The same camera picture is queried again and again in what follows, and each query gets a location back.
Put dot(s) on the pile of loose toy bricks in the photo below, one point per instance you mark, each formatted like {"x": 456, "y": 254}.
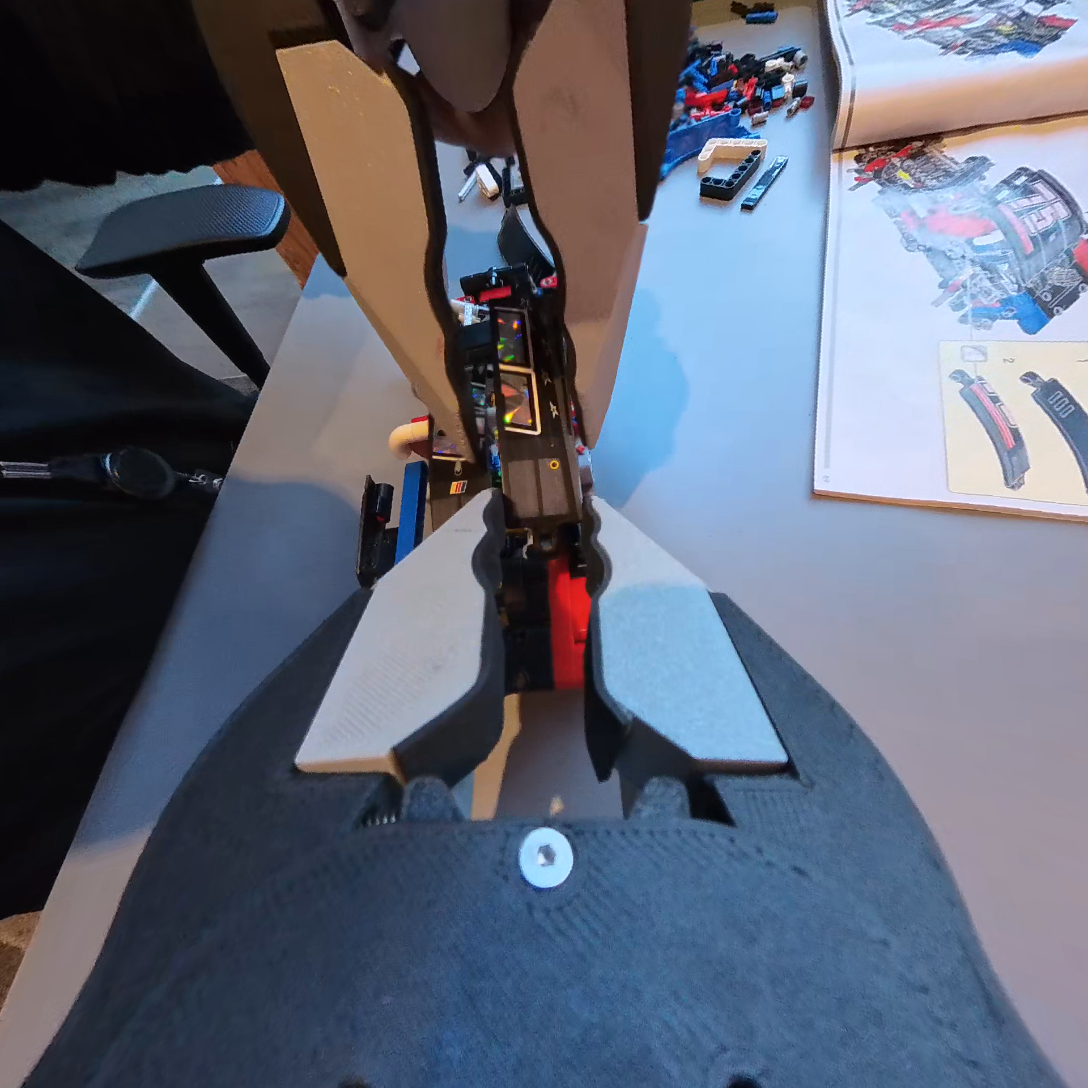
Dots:
{"x": 731, "y": 85}

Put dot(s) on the black curved brick panel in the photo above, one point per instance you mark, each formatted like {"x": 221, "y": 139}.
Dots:
{"x": 520, "y": 238}

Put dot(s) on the wooden table leg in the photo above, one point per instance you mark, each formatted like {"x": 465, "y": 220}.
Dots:
{"x": 255, "y": 170}

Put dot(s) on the open instruction booklet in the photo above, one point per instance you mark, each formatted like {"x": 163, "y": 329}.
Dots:
{"x": 892, "y": 297}

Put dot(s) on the toy brick car model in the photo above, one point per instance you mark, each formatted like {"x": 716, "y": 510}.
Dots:
{"x": 565, "y": 612}

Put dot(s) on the black chair armrest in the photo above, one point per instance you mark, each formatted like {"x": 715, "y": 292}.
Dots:
{"x": 187, "y": 225}

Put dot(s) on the black starred brick panel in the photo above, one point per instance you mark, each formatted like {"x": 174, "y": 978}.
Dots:
{"x": 544, "y": 476}

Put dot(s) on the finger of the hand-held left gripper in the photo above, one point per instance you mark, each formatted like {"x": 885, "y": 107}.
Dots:
{"x": 365, "y": 187}
{"x": 586, "y": 170}

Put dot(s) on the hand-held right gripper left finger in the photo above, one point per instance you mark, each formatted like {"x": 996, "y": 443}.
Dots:
{"x": 408, "y": 671}

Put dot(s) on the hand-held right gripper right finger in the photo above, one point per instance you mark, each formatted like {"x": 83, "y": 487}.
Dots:
{"x": 680, "y": 680}

